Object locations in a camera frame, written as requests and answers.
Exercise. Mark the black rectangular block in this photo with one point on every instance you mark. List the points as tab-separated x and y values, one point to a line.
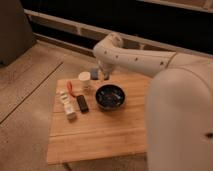
82	104

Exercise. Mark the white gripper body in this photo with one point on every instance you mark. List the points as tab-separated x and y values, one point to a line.
104	70

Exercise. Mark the orange red small tool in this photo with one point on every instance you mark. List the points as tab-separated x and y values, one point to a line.
69	88

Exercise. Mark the wooden table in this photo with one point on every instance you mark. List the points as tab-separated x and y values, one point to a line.
98	133

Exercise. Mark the blue grey small object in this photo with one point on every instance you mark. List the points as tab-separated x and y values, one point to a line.
94	73

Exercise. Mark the grey cabinet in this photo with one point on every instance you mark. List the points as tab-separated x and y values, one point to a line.
16	35

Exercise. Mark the white sponge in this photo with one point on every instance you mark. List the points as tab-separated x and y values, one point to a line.
67	105

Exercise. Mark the white paper cup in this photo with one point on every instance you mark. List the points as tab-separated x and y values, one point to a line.
84	78

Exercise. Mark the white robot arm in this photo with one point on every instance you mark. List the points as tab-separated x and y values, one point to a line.
178	107

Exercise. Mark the dark ceramic bowl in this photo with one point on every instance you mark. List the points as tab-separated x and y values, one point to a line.
110	97

